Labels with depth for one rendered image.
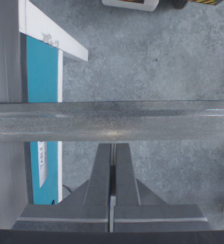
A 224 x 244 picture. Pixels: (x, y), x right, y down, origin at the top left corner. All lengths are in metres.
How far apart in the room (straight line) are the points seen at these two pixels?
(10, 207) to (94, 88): 0.76
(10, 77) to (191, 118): 0.28
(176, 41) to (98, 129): 0.88
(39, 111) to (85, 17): 0.82
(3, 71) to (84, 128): 0.16
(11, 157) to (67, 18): 0.86
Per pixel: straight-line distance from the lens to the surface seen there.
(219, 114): 0.30
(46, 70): 0.42
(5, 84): 0.32
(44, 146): 0.43
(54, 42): 0.46
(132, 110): 0.27
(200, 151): 1.23
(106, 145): 0.15
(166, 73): 1.05
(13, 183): 0.39
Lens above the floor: 1.01
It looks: 75 degrees down
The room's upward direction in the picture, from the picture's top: 175 degrees counter-clockwise
